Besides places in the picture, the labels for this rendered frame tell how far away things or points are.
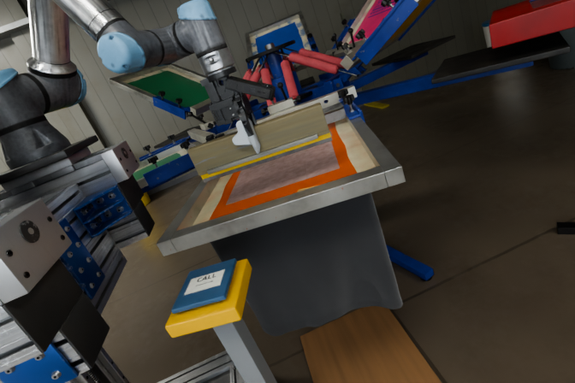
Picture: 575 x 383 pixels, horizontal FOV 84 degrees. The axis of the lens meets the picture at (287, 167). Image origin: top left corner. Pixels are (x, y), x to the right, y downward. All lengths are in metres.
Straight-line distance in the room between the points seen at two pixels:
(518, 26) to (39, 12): 1.49
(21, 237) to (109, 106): 4.85
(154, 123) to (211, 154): 4.45
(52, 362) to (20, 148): 0.56
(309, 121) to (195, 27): 0.33
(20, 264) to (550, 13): 1.55
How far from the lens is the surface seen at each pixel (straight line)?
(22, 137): 1.05
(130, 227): 1.04
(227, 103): 0.78
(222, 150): 0.83
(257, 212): 0.73
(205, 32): 0.77
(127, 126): 5.36
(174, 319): 0.62
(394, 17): 1.46
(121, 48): 0.71
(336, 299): 1.01
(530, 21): 1.50
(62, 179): 1.04
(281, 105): 1.53
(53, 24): 1.08
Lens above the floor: 1.29
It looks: 19 degrees down
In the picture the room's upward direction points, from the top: 22 degrees counter-clockwise
